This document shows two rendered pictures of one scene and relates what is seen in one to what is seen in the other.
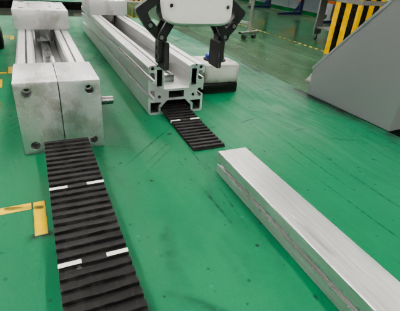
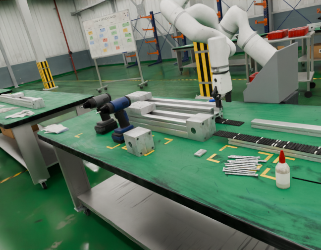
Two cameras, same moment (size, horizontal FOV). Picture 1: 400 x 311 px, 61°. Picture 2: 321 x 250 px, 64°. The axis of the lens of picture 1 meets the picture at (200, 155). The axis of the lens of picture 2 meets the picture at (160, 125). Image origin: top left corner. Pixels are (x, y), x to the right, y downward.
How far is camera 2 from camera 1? 0.91 m
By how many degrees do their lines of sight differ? 15
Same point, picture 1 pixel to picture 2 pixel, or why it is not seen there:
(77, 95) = (210, 121)
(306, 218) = (284, 123)
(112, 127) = not seen: hidden behind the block
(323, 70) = (247, 92)
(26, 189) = (218, 145)
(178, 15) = (223, 92)
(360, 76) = (262, 90)
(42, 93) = (205, 122)
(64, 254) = (254, 141)
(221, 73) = not seen: hidden behind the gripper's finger
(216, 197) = (259, 131)
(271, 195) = (273, 123)
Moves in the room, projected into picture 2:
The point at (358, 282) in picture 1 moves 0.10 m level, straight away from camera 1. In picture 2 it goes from (301, 126) to (297, 118)
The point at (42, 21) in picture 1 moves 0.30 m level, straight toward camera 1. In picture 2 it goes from (148, 109) to (187, 114)
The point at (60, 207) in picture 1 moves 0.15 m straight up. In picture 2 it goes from (240, 138) to (237, 102)
